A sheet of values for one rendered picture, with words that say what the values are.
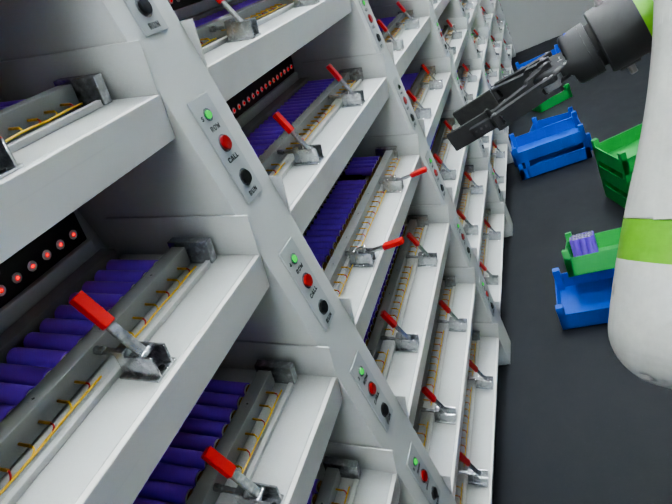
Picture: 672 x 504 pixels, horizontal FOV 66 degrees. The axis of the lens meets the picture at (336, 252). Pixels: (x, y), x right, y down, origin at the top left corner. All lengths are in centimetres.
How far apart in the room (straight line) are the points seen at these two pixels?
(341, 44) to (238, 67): 54
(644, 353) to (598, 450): 74
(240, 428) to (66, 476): 24
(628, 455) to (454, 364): 41
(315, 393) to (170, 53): 42
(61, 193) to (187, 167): 16
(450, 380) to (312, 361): 54
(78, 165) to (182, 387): 20
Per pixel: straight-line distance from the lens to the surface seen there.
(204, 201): 58
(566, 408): 145
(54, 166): 44
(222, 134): 59
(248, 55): 72
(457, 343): 124
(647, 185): 64
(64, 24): 59
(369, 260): 85
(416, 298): 107
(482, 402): 136
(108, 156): 48
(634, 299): 63
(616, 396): 145
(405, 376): 91
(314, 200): 74
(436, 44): 189
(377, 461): 79
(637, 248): 63
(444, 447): 105
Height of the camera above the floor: 107
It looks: 24 degrees down
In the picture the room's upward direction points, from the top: 29 degrees counter-clockwise
